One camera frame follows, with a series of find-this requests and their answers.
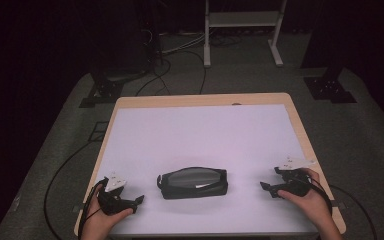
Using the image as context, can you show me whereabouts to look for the black pencil case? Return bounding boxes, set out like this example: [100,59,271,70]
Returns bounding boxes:
[156,166,230,201]

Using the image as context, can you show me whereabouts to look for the white metal stand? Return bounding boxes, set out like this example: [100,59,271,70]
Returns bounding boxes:
[203,0,288,68]

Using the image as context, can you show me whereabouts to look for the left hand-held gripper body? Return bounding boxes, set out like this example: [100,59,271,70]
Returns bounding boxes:
[96,171,138,216]

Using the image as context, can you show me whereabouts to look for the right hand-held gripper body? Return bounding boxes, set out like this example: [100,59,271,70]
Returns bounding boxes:
[273,156,317,198]

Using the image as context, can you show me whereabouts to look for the black square floor frame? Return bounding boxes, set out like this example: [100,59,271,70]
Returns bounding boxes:
[87,120,110,143]

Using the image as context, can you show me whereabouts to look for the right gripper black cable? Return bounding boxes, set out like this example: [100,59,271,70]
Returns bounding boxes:
[296,174,334,218]

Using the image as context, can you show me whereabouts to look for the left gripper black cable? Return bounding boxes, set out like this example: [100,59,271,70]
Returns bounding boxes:
[78,177,110,240]

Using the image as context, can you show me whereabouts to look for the black floor cable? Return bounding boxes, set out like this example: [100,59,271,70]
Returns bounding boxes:
[43,139,96,240]
[133,49,208,98]
[329,184,378,240]

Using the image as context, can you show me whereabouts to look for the white table mat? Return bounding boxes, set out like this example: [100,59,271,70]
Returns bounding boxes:
[93,103,338,236]

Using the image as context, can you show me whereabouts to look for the person's left hand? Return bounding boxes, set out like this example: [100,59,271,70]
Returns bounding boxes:
[79,190,135,240]

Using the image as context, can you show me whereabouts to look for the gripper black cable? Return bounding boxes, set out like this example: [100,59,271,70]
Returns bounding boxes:
[78,177,110,240]
[296,174,334,218]

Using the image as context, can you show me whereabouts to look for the person's right hand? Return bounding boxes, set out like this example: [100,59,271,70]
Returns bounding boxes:
[276,167,335,231]

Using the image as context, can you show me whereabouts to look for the wooden table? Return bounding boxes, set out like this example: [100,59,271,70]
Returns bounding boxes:
[73,92,348,238]

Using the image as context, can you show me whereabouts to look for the white floor cables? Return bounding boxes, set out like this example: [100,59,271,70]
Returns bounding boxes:
[159,31,207,56]

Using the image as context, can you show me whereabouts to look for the black stand base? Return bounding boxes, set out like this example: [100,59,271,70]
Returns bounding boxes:
[78,77,125,109]
[302,68,358,105]

